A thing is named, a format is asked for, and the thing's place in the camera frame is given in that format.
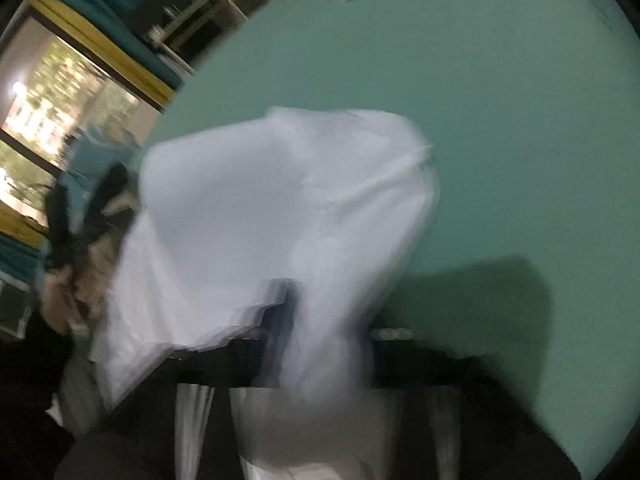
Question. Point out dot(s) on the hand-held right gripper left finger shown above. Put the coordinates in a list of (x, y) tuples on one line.
[(281, 312)]

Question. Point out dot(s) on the light blue printed cloth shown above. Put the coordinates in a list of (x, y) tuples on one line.
[(92, 152)]

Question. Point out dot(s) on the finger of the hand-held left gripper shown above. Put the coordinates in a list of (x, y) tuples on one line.
[(111, 192)]

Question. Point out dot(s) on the white computer desk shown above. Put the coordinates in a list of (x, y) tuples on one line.
[(220, 5)]

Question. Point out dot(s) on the bed with green sheet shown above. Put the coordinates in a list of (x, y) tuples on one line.
[(500, 110)]

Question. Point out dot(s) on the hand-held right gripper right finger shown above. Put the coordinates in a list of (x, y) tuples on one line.
[(400, 355)]

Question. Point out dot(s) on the white t-shirt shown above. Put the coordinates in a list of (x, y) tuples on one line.
[(275, 185)]

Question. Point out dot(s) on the teal curtain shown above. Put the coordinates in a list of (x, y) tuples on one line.
[(100, 15)]

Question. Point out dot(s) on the window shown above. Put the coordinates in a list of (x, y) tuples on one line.
[(60, 90)]

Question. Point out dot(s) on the yellow curtain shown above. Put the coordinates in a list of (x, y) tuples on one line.
[(100, 42)]

